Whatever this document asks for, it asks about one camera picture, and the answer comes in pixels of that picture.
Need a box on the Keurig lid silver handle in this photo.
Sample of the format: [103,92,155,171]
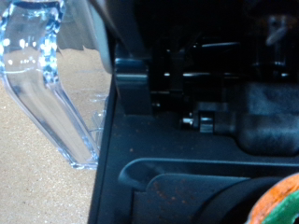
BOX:
[90,0,299,157]

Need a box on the white coffee pod orange rim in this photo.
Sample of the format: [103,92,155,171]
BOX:
[247,173,299,224]

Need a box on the clear water reservoir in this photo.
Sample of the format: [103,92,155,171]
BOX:
[0,0,113,171]

